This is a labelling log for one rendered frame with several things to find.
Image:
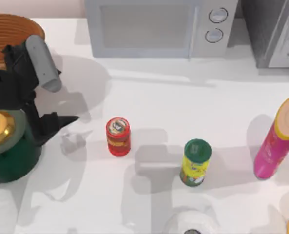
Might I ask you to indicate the pale grey rounded box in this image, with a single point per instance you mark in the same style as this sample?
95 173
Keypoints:
43 62

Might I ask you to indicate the brown wooden basket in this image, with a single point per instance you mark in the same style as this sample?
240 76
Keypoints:
10 36

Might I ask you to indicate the green and gold trophy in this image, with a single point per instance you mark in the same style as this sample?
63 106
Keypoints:
7 148

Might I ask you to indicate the red can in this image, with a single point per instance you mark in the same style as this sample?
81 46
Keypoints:
118 137

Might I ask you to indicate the pale microwave oven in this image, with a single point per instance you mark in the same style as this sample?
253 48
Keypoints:
144 26

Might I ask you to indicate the green and yellow can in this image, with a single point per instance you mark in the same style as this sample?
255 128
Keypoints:
195 164

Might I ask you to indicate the white bottle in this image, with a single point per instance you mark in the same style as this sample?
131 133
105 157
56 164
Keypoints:
191 223

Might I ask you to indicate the microwave knob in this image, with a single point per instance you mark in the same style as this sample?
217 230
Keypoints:
214 35
218 15

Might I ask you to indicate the pink and yellow tube can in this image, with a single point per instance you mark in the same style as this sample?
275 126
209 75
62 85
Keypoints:
274 143

